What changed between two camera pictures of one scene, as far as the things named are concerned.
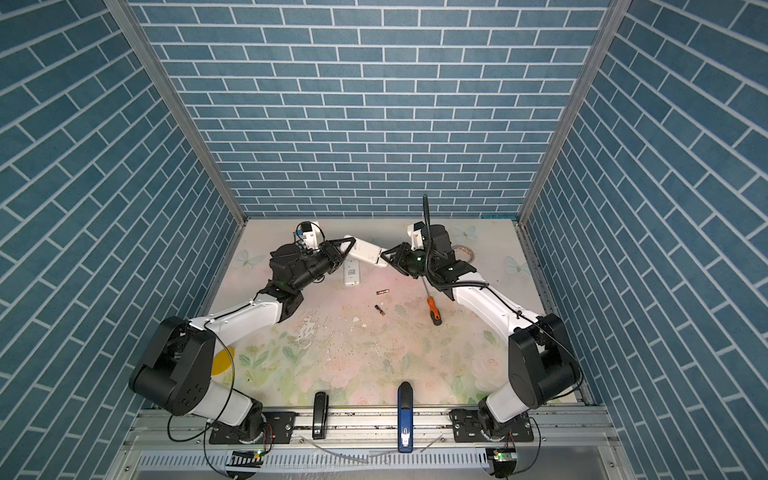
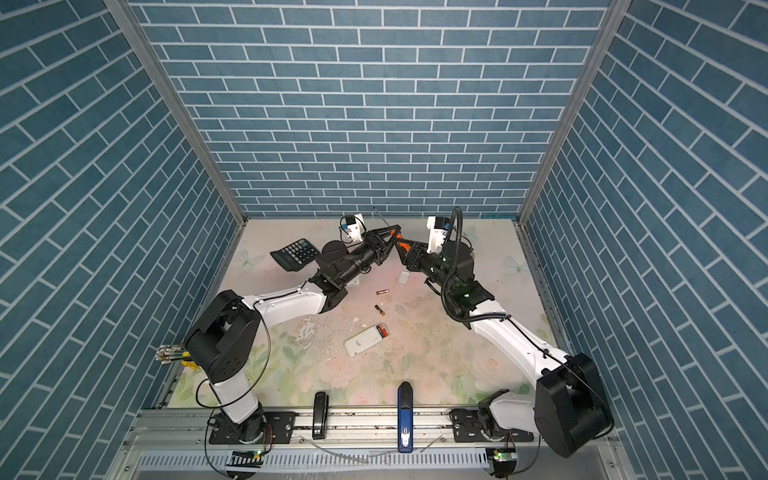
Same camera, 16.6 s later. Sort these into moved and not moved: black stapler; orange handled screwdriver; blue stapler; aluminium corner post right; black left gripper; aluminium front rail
Moved: black left gripper; orange handled screwdriver
Not moved: black stapler; aluminium front rail; aluminium corner post right; blue stapler
